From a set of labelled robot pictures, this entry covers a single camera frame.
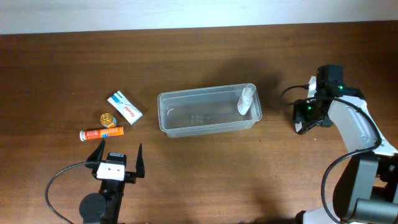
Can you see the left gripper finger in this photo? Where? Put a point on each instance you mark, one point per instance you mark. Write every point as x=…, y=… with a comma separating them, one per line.
x=97, y=154
x=140, y=167

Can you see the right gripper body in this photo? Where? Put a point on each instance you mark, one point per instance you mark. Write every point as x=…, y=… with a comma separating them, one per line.
x=307, y=112

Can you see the black bottle white cap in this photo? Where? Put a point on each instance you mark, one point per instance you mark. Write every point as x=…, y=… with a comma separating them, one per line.
x=299, y=128

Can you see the white Panadol medicine box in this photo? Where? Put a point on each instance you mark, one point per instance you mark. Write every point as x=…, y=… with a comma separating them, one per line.
x=124, y=107

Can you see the white spray bottle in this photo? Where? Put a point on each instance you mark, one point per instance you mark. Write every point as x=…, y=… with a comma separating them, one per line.
x=246, y=99

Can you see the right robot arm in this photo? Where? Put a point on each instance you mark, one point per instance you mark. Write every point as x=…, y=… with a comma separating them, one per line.
x=367, y=189

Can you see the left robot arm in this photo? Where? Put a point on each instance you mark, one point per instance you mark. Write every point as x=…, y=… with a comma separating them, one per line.
x=104, y=206

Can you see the clear plastic container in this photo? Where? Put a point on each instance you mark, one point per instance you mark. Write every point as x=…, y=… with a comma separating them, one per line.
x=205, y=111

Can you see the orange tablet tube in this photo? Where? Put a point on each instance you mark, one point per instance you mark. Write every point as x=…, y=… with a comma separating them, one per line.
x=101, y=133

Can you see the small gold-lid jar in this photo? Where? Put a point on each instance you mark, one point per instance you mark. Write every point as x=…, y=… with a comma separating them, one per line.
x=108, y=120

